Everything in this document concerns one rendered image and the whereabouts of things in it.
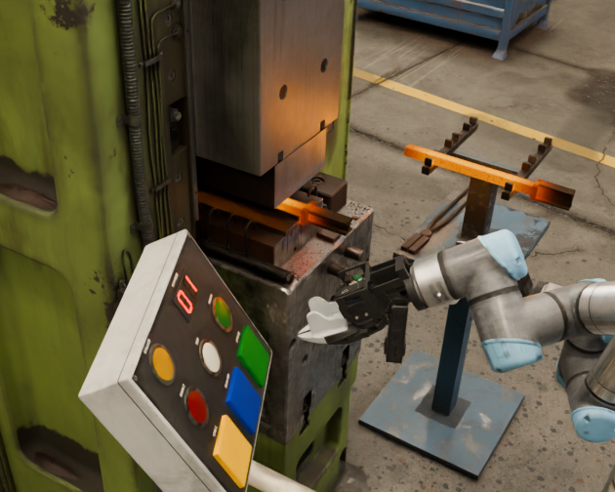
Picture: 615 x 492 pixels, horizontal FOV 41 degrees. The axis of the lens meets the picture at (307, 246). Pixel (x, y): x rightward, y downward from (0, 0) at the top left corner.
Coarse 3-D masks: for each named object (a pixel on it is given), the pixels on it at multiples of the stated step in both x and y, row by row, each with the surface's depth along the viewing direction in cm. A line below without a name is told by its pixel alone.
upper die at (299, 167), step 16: (320, 128) 166; (304, 144) 161; (320, 144) 167; (208, 160) 161; (288, 160) 157; (304, 160) 163; (320, 160) 170; (208, 176) 163; (224, 176) 161; (240, 176) 158; (256, 176) 156; (272, 176) 154; (288, 176) 159; (304, 176) 165; (240, 192) 161; (256, 192) 158; (272, 192) 156; (288, 192) 161; (272, 208) 158
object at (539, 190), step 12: (408, 144) 208; (408, 156) 207; (420, 156) 205; (432, 156) 203; (444, 156) 203; (456, 168) 201; (468, 168) 199; (480, 168) 199; (492, 180) 197; (504, 180) 195; (516, 180) 195; (528, 180) 195; (540, 180) 194; (528, 192) 193; (540, 192) 193; (552, 192) 191; (564, 192) 189; (552, 204) 192; (564, 204) 191
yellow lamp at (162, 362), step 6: (156, 348) 108; (162, 348) 109; (156, 354) 107; (162, 354) 108; (168, 354) 110; (156, 360) 106; (162, 360) 107; (168, 360) 109; (156, 366) 106; (162, 366) 107; (168, 366) 108; (162, 372) 107; (168, 372) 108; (162, 378) 106; (168, 378) 107
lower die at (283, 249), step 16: (208, 192) 178; (224, 192) 177; (304, 192) 178; (208, 208) 174; (224, 208) 172; (240, 208) 173; (256, 208) 173; (224, 224) 169; (240, 224) 170; (256, 224) 169; (272, 224) 168; (288, 224) 168; (224, 240) 170; (240, 240) 167; (256, 240) 165; (272, 240) 165; (288, 240) 168; (304, 240) 175; (256, 256) 167; (272, 256) 164; (288, 256) 170
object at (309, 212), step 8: (288, 200) 173; (296, 200) 173; (288, 208) 171; (296, 208) 170; (304, 208) 169; (312, 208) 170; (320, 208) 170; (304, 216) 169; (312, 216) 170; (320, 216) 168; (328, 216) 167; (336, 216) 167; (344, 216) 167; (304, 224) 170; (312, 224) 170; (320, 224) 169; (328, 224) 169; (336, 224) 168; (344, 224) 165; (336, 232) 168; (344, 232) 167
